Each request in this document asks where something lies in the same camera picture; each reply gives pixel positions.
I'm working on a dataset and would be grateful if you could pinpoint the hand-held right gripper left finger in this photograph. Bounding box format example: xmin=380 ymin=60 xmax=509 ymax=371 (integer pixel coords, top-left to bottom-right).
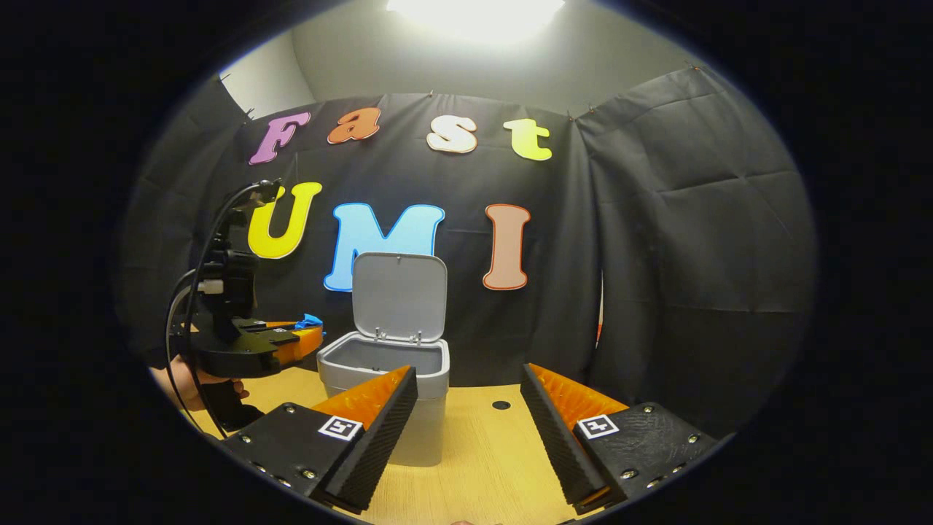
xmin=222 ymin=366 xmax=420 ymax=513

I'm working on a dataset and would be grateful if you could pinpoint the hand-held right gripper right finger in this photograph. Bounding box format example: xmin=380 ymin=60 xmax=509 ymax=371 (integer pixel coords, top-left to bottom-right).
xmin=519 ymin=363 xmax=719 ymax=515

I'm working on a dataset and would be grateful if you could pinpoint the white desktop garbage bin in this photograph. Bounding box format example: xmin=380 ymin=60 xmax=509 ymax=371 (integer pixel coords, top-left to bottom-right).
xmin=317 ymin=252 xmax=450 ymax=467

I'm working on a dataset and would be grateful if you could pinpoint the black backdrop cloth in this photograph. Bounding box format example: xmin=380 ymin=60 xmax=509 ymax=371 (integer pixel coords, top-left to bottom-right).
xmin=117 ymin=66 xmax=817 ymax=438

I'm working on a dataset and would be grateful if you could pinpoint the large ceiling light panel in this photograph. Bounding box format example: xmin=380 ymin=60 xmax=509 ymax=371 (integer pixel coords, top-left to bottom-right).
xmin=386 ymin=0 xmax=566 ymax=44

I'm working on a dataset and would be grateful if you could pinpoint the black cable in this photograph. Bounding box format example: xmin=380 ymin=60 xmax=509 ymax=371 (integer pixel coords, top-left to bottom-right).
xmin=166 ymin=181 xmax=281 ymax=438

